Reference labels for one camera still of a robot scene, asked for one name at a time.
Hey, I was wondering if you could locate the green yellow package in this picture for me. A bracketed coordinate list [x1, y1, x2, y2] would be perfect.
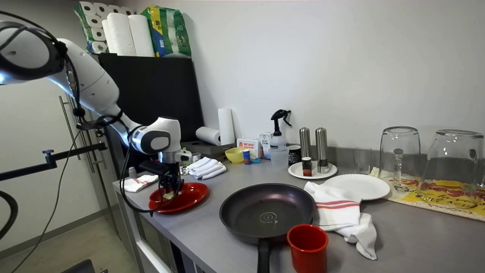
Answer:
[142, 5, 193, 59]

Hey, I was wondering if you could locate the red plate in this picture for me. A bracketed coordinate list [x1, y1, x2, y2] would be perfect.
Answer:
[148, 181, 211, 215]

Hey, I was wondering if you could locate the clear spray bottle black nozzle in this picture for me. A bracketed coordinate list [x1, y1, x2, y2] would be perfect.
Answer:
[267, 108, 293, 164]

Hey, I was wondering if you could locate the small white box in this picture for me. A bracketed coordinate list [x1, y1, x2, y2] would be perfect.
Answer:
[258, 135, 272, 159]

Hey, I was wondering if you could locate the white red-striped towel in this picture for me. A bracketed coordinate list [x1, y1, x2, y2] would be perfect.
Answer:
[304, 181, 380, 262]

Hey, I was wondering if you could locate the small white plate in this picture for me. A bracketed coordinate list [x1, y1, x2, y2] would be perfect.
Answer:
[287, 161, 339, 182]

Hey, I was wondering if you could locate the small white cloth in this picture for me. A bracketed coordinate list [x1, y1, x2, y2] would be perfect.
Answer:
[120, 173, 160, 194]

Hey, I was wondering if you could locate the metal rack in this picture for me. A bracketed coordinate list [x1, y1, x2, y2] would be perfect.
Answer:
[60, 93, 120, 240]

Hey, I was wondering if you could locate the small dark spice jar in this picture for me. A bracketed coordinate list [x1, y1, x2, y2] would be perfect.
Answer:
[301, 156, 314, 178]

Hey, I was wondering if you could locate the red cup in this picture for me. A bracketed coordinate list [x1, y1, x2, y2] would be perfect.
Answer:
[286, 223, 331, 273]

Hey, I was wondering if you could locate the white paper towel pack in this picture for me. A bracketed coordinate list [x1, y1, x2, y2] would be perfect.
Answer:
[102, 12, 157, 59]

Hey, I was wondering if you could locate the wide upturned glass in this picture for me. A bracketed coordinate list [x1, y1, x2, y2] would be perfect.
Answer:
[424, 129, 485, 191]

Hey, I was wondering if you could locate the narrow upturned glass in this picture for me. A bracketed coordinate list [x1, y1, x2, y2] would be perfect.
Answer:
[378, 124, 424, 193]

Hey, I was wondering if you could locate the yellow bowl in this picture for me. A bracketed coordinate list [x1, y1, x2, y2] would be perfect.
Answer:
[223, 146, 248, 165]

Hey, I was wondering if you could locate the yellow patterned mat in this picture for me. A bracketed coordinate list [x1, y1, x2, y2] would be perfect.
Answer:
[369, 165, 485, 223]

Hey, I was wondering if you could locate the folded white blue-striped towel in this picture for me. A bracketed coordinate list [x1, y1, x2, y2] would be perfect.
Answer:
[184, 156, 228, 181]

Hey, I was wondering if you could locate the black frying pan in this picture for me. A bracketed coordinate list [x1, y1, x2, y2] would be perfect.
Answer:
[219, 182, 320, 273]

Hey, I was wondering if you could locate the red bowl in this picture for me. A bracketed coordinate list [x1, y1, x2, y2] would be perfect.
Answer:
[154, 184, 198, 203]

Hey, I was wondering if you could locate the black camera boom pole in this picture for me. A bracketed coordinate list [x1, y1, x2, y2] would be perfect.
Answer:
[0, 143, 110, 182]

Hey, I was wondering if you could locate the steel table base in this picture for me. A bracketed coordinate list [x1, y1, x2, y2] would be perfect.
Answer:
[113, 184, 204, 273]

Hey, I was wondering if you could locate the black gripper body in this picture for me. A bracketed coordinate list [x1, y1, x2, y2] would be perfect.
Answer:
[155, 162, 184, 187]

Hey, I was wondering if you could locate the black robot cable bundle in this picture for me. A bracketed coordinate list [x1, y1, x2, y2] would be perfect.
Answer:
[117, 141, 154, 214]

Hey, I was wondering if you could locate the steel grinder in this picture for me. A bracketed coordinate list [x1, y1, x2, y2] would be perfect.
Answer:
[314, 126, 331, 173]
[298, 126, 313, 164]

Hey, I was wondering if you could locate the small round container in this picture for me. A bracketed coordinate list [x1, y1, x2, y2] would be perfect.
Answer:
[287, 144, 304, 167]

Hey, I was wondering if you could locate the large white plate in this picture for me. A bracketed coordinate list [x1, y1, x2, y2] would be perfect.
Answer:
[322, 173, 392, 202]

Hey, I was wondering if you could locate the white paper towel roll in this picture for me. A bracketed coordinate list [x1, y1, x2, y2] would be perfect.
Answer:
[217, 106, 237, 147]
[195, 126, 223, 147]

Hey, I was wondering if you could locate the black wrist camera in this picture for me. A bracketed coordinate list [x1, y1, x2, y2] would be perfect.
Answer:
[139, 159, 164, 173]

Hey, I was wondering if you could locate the toilet paper pack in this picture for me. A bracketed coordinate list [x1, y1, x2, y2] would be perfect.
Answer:
[75, 0, 134, 55]

